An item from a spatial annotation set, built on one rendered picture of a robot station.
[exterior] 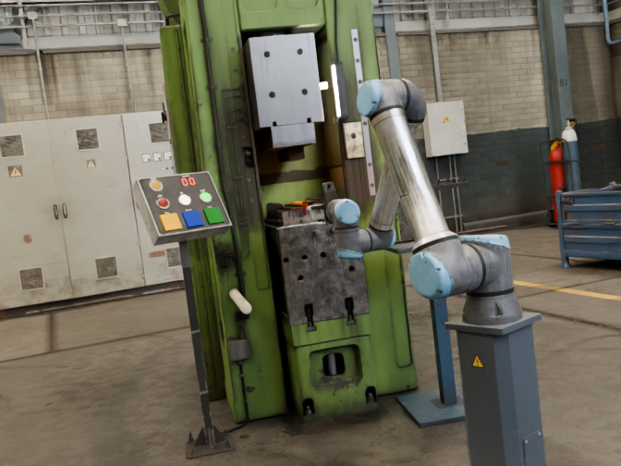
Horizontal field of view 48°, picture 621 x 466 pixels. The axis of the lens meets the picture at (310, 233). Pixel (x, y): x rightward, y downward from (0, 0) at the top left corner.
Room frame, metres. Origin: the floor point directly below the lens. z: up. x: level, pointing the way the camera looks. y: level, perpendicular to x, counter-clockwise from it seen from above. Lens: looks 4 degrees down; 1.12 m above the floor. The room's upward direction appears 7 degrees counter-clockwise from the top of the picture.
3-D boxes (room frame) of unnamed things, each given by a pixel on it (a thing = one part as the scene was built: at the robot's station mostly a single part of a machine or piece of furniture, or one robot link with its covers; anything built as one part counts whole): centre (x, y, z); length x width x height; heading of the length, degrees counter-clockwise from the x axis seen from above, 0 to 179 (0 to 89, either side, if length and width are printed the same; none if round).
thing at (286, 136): (3.42, 0.07, 1.32); 0.42 x 0.20 x 0.10; 12
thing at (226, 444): (3.02, 0.55, 0.05); 0.22 x 0.22 x 0.09; 12
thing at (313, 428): (3.17, 0.01, 0.01); 0.58 x 0.39 x 0.01; 102
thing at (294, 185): (3.74, 0.09, 1.37); 0.41 x 0.10 x 0.91; 102
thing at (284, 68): (3.43, 0.02, 1.56); 0.42 x 0.39 x 0.40; 12
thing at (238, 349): (3.26, 0.40, 0.36); 0.09 x 0.07 x 0.12; 102
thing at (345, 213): (2.60, -0.13, 0.98); 0.12 x 0.09 x 0.10; 12
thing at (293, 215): (3.42, 0.07, 0.96); 0.42 x 0.20 x 0.09; 12
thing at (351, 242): (2.60, -0.14, 0.86); 0.12 x 0.09 x 0.12; 121
